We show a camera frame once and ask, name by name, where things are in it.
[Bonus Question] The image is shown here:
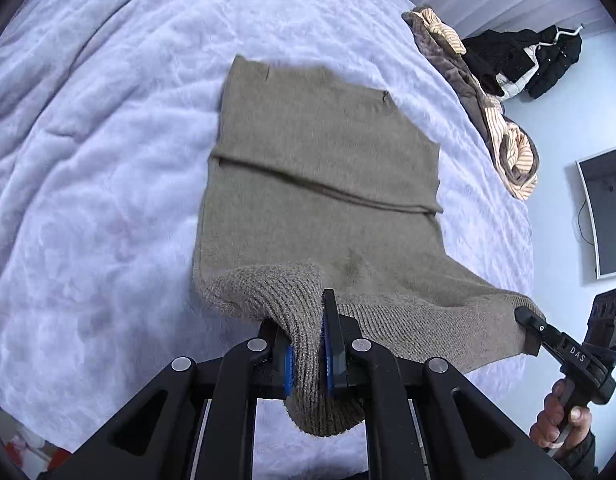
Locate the person's right hand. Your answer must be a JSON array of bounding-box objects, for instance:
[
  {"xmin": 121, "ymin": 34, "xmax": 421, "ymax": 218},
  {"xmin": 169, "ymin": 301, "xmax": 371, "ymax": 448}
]
[{"xmin": 529, "ymin": 379, "xmax": 592, "ymax": 453}]

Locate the olive green knit sweater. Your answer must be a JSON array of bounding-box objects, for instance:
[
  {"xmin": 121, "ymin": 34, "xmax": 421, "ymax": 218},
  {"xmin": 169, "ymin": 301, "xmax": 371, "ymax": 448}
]
[{"xmin": 193, "ymin": 57, "xmax": 539, "ymax": 437}]

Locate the white framed grey panel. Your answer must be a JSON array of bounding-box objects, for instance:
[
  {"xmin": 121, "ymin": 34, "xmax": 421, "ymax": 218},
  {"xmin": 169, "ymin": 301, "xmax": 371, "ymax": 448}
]
[{"xmin": 577, "ymin": 147, "xmax": 616, "ymax": 280}]

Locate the brown and striped garment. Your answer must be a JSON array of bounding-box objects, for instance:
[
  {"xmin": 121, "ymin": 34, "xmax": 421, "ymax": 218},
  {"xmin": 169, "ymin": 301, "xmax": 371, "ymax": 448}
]
[{"xmin": 402, "ymin": 6, "xmax": 540, "ymax": 200}]

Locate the lavender plush blanket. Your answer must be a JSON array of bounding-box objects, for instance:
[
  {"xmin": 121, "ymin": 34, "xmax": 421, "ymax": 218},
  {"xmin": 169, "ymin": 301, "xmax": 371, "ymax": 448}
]
[{"xmin": 0, "ymin": 0, "xmax": 533, "ymax": 450}]

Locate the black clothing pile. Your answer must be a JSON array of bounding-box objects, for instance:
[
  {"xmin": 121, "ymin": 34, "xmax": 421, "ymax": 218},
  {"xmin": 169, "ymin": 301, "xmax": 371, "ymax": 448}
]
[{"xmin": 463, "ymin": 25, "xmax": 583, "ymax": 102}]

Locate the black cable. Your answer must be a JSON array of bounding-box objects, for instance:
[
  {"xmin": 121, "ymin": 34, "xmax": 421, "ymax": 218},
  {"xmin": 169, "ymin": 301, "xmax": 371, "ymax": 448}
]
[{"xmin": 575, "ymin": 199, "xmax": 595, "ymax": 246}]

